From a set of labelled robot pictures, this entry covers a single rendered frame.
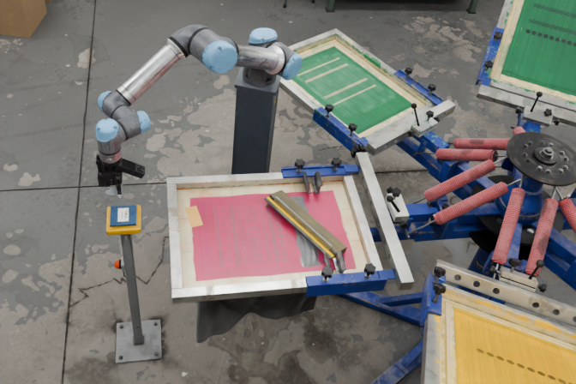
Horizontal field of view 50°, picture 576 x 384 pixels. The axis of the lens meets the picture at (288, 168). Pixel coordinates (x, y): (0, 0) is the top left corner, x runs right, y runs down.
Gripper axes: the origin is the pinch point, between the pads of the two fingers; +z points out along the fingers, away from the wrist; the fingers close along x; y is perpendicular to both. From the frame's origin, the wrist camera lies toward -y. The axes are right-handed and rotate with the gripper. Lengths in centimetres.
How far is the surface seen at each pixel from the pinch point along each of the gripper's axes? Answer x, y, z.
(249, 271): 29, -46, 13
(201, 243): 14.8, -29.0, 13.0
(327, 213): 3, -82, 13
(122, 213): -0.7, 0.8, 11.4
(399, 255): 32, -102, 5
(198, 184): -13.8, -29.4, 10.8
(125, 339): 0, 7, 108
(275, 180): -14, -62, 11
